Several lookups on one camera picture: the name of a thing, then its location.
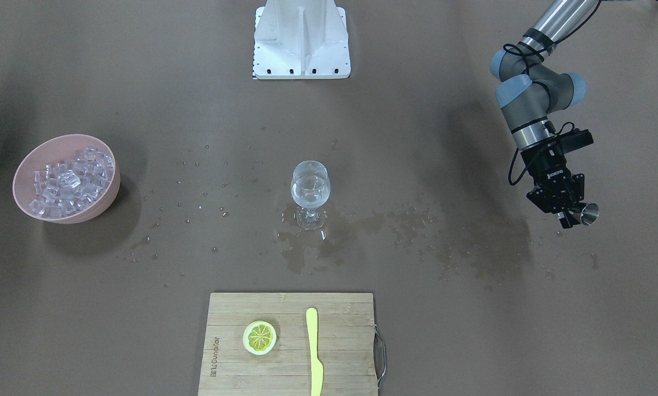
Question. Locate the yellow lemon slice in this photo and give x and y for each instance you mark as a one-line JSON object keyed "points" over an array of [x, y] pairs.
{"points": [[259, 338]]}

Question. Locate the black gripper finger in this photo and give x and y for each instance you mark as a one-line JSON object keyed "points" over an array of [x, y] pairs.
{"points": [[571, 203], [544, 200]]}

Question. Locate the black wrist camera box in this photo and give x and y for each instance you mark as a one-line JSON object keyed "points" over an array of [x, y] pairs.
{"points": [[573, 140]]}

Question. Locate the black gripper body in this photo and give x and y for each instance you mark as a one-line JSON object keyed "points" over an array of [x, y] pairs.
{"points": [[547, 169]]}

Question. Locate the yellow plastic knife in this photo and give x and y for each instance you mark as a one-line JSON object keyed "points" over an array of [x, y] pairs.
{"points": [[317, 368]]}

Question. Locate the clear ice cubes pile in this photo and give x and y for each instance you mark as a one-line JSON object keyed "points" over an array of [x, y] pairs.
{"points": [[65, 188]]}

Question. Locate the pink bowl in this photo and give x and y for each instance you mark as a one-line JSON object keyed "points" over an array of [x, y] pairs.
{"points": [[60, 149]]}

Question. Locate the bamboo cutting board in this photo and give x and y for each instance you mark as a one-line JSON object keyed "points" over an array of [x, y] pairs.
{"points": [[346, 344]]}

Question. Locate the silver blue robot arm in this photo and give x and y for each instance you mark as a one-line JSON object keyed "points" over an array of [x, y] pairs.
{"points": [[528, 93]]}

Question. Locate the steel double jigger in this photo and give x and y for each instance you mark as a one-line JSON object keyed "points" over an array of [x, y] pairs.
{"points": [[588, 213]]}

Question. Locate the clear wine glass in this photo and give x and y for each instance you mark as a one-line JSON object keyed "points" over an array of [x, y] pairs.
{"points": [[310, 190]]}

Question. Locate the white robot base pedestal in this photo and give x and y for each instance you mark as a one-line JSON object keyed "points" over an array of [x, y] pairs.
{"points": [[296, 40]]}

